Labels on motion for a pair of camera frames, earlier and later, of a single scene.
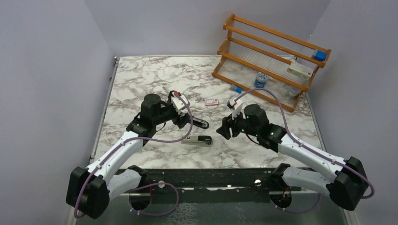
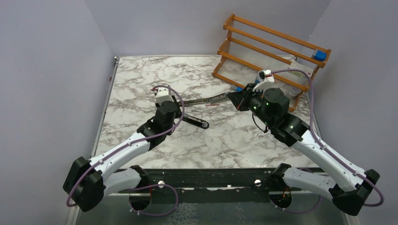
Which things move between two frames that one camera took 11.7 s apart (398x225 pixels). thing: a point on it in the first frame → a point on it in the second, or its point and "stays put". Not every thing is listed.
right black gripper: (227, 123) → (241, 99)
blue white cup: (261, 79) stays put
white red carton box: (304, 71) stays put
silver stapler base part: (203, 140) → (198, 122)
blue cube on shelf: (320, 56) stays put
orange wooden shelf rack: (272, 64) stays put
